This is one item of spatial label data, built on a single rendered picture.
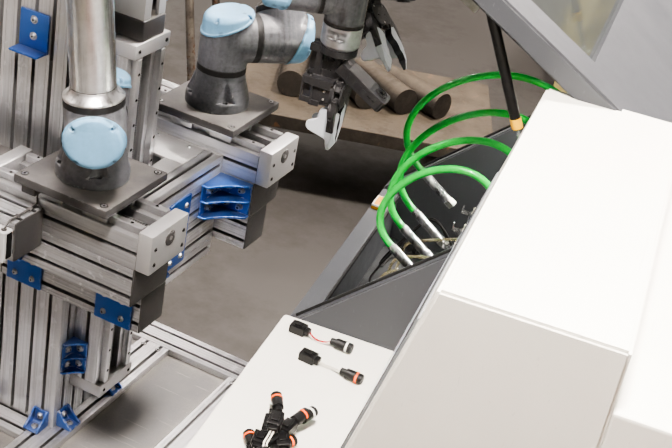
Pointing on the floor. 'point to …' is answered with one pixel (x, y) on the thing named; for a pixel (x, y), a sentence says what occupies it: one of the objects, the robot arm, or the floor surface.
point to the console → (537, 292)
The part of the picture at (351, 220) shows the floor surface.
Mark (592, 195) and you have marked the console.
